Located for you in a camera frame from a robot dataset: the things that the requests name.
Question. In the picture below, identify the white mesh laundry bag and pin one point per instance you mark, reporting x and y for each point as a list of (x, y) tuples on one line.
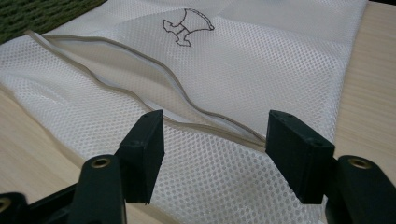
[(233, 77)]

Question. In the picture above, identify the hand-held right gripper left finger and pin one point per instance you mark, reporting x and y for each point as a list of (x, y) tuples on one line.
[(140, 155)]

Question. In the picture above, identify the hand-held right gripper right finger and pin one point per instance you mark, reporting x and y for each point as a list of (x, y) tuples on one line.
[(299, 155)]

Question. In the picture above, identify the green woven basket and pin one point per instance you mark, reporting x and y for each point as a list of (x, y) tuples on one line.
[(31, 15)]

